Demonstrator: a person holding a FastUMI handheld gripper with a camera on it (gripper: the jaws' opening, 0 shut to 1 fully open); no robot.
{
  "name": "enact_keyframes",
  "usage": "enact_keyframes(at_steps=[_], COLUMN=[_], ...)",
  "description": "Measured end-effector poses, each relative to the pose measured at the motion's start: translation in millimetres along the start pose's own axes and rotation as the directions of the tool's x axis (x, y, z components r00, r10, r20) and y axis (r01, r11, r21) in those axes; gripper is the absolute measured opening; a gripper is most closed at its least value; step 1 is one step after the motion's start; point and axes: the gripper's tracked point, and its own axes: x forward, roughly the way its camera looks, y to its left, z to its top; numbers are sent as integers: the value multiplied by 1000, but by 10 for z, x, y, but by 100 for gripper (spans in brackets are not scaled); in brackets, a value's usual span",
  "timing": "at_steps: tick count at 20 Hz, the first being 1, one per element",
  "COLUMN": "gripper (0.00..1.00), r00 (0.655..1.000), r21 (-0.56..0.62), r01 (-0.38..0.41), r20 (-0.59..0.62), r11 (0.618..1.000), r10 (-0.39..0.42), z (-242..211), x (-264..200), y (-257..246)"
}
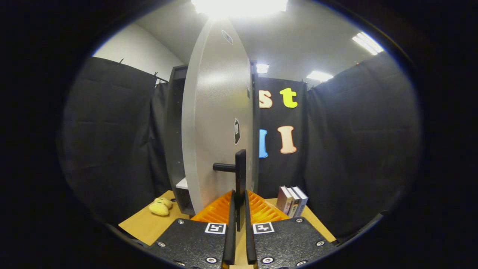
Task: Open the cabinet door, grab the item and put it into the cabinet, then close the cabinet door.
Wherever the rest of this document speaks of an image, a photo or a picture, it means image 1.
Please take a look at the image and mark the beige cabinet door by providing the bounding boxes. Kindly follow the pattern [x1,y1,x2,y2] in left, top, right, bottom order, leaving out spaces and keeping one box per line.
[181,17,258,215]

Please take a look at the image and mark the grey blue book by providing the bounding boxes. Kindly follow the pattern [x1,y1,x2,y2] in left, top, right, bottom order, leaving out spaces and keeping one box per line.
[292,186,309,217]

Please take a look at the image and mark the brown cover book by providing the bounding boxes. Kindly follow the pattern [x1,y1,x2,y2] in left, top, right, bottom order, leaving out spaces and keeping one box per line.
[276,186,294,214]

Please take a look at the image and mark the black backdrop cloth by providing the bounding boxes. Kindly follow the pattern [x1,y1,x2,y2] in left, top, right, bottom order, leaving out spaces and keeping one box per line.
[56,50,422,239]

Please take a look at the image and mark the large ceiling light panel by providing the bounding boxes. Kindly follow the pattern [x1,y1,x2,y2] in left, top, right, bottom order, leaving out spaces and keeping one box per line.
[191,0,289,17]

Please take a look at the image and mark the white spine book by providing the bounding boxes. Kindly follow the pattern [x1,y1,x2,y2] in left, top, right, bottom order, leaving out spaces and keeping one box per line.
[286,187,301,218]

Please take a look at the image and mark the black door handle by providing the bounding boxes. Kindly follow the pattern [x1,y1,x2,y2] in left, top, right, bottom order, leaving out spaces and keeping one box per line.
[213,149,247,232]

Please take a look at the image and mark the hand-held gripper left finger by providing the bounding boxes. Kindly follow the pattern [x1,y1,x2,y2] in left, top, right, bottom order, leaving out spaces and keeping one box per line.
[144,190,236,269]

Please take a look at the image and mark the dark grey cabinet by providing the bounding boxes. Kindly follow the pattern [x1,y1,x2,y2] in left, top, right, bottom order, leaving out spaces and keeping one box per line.
[164,62,261,216]

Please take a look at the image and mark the yellow plush toy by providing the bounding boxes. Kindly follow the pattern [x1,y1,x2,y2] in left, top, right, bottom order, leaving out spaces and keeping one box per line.
[149,197,173,216]

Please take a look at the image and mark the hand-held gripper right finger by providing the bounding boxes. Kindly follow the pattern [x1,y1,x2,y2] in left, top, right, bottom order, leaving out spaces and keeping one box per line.
[245,190,338,269]

